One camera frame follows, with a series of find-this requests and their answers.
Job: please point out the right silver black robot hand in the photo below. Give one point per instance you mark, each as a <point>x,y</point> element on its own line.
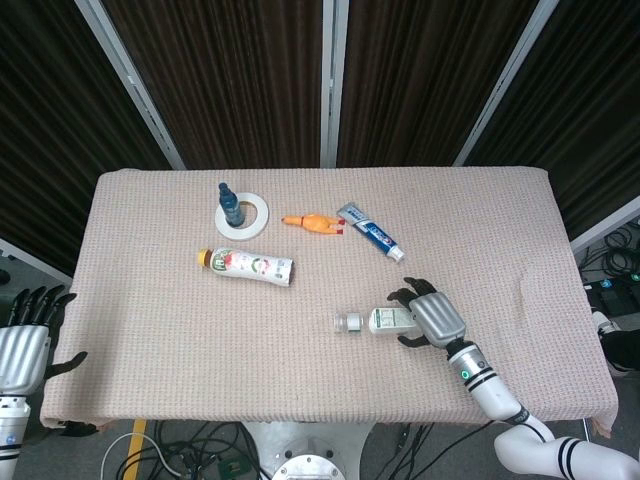
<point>437,315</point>

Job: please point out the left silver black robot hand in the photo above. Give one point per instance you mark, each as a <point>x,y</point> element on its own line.
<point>22,355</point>

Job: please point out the small clear bottle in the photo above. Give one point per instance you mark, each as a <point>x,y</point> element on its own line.
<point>385,320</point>

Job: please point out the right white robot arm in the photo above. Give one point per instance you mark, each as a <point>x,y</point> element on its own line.
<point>495,395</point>

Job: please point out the white robot base with flange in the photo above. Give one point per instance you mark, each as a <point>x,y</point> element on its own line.
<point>310,450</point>

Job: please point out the drink bottle with yellow cap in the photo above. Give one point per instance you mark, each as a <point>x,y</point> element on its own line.
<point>245,265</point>

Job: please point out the small blue liquid bottle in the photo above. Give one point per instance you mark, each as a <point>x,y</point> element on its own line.
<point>231,210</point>

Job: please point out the blue white toothpaste tube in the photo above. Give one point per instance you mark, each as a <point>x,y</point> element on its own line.
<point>372,232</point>

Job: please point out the beige waffle tablecloth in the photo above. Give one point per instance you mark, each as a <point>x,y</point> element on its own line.
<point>300,370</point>

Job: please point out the orange rubber chicken toy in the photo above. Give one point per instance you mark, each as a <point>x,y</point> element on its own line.
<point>317,222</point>

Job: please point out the black power strip green lights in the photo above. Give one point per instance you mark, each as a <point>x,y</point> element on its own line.
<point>607,285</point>

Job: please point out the black and white shoe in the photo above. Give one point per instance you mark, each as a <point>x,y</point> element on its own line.
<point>617,345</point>

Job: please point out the white tape roll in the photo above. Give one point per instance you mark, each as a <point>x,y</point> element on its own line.
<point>257,220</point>

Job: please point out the dark corrugated partition panel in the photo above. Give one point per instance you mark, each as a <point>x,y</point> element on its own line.
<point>50,125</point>
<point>590,100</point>
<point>425,75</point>
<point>225,75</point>

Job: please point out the green circuit board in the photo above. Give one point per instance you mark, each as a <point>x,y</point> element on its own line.
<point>232,468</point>

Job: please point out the gray partition frame post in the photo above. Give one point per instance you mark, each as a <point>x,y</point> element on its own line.
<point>334,75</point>
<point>132,85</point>
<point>505,80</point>

